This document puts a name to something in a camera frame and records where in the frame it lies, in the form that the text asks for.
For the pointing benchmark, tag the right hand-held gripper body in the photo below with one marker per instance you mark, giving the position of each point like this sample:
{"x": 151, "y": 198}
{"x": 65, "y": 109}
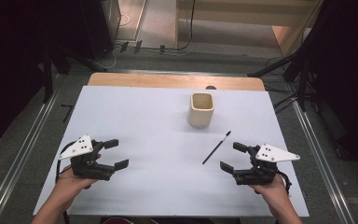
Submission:
{"x": 261, "y": 174}

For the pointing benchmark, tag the black tape mark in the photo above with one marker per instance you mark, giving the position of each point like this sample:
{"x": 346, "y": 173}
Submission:
{"x": 68, "y": 112}

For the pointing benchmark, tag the black metal stand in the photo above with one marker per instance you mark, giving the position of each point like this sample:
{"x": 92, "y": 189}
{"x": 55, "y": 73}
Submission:
{"x": 47, "y": 77}
{"x": 303, "y": 81}

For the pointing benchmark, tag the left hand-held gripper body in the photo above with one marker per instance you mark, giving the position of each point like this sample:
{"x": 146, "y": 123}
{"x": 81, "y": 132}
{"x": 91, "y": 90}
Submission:
{"x": 87, "y": 168}

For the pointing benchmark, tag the metal floor rail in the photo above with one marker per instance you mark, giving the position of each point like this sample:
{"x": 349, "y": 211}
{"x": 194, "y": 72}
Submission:
{"x": 326, "y": 174}
{"x": 15, "y": 168}

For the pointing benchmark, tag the dark curtain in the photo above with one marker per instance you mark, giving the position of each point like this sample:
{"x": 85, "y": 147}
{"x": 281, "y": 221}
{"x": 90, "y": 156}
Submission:
{"x": 351, "y": 77}
{"x": 9, "y": 62}

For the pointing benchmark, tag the beige square pen holder cup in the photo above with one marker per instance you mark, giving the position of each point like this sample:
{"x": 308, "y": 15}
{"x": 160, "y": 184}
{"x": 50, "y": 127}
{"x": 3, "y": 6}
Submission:
{"x": 201, "y": 118}

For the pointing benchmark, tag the light wooden furniture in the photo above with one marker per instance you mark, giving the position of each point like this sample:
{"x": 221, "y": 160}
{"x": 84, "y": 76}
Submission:
{"x": 239, "y": 12}

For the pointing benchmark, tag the black cabinet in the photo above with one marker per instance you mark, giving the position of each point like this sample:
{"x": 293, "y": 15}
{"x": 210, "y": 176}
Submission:
{"x": 98, "y": 28}

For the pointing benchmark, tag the thin black pen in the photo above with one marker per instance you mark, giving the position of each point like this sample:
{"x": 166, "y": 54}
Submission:
{"x": 216, "y": 147}

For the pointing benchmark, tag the person's right hand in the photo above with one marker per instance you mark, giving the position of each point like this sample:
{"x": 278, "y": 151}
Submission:
{"x": 270, "y": 193}

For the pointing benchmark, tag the person's left hand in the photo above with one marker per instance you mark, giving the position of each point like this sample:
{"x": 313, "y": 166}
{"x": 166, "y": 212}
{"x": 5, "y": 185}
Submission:
{"x": 68, "y": 185}

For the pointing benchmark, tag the white table board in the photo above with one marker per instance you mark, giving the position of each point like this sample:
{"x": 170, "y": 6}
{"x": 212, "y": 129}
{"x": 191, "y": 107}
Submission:
{"x": 155, "y": 112}

